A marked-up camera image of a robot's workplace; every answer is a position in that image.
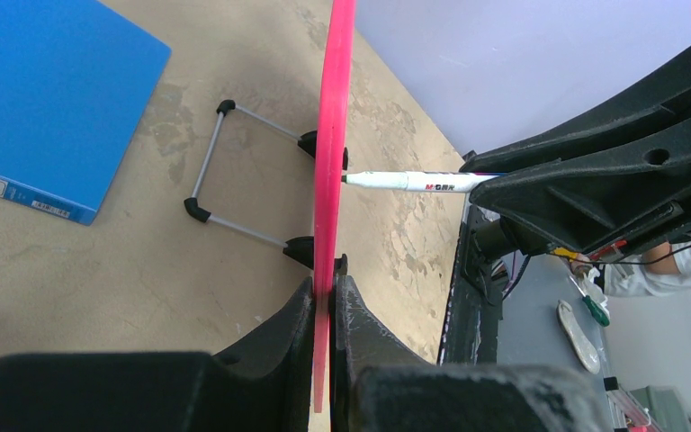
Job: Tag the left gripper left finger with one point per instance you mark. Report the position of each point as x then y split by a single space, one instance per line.
260 383

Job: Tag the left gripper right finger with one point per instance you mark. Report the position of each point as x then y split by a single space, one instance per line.
378 384

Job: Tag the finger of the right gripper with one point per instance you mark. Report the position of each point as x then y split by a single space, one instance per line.
639 192
656 102

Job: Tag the white green marker pen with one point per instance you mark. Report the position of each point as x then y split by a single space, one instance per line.
418 181

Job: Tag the pink framed whiteboard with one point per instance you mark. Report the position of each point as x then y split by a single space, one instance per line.
333 108

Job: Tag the person in white shirt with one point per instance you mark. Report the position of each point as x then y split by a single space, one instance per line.
661 271

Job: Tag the blue folder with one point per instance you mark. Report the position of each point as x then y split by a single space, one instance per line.
75 80

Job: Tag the aluminium base frame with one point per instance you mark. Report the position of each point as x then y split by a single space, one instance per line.
469 332

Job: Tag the green handled screwdriver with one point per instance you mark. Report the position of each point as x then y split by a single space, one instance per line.
594 299

